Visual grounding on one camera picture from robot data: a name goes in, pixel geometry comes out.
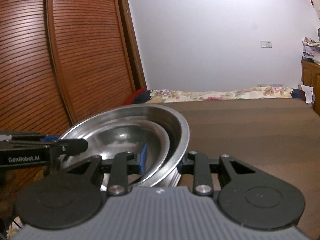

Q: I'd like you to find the large steel bowl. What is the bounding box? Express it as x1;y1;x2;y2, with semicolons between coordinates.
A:
57;104;190;187

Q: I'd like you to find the white wall switch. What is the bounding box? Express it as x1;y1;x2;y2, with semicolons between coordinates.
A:
260;41;272;48

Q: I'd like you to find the wooden slatted wardrobe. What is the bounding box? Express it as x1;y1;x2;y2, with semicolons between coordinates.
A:
1;0;144;135

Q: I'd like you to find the wooden sideboard cabinet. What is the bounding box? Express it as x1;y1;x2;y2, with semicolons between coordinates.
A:
301;60;320;115

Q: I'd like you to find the white paper bag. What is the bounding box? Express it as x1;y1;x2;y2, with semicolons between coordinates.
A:
302;85;313;104

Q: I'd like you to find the stack of folded fabrics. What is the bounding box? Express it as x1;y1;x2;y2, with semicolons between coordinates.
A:
302;37;320;64

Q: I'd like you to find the small steel bowl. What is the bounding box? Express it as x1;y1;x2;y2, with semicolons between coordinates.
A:
60;118;170;187

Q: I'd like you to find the floral bed blanket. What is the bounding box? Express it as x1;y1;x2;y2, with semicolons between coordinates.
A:
147;86;305;103

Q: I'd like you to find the floral square plate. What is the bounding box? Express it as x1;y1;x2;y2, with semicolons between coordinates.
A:
159;169;181;187

